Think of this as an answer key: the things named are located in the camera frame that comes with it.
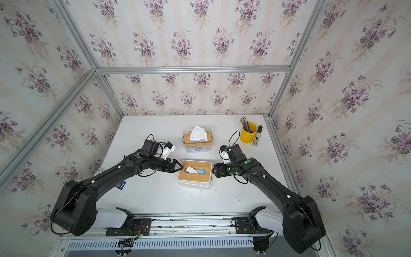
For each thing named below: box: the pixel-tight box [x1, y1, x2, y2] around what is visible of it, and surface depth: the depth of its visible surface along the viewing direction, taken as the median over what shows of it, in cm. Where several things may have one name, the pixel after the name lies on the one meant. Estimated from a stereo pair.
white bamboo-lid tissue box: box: [177, 160, 213, 191], surface depth 84 cm
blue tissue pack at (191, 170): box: [185, 165, 207, 175], surface depth 84 cm
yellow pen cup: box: [239, 122, 258, 144], surface depth 103 cm
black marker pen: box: [252, 125, 263, 147], surface depth 106 cm
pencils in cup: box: [239, 115, 251, 133], surface depth 99 cm
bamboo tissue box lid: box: [181, 131, 214, 148], surface depth 98 cm
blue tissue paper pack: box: [189, 125, 208, 142], surface depth 97 cm
